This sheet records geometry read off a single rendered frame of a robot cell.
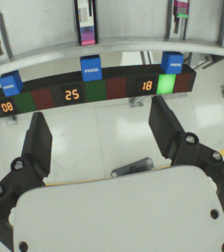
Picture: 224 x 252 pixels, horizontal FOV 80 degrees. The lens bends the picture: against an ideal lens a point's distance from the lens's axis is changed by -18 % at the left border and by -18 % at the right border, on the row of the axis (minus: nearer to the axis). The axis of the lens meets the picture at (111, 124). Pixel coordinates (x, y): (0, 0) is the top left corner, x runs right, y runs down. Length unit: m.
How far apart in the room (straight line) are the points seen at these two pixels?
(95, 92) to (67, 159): 0.71
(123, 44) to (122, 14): 0.04
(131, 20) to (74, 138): 0.78
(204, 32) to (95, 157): 0.81
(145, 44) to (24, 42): 0.14
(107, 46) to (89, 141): 0.75
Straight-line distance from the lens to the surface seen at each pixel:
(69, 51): 0.18
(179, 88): 0.28
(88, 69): 0.20
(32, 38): 0.20
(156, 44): 0.19
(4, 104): 0.27
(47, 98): 0.25
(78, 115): 0.90
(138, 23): 0.20
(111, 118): 0.89
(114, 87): 0.24
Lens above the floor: 0.89
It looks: 85 degrees down
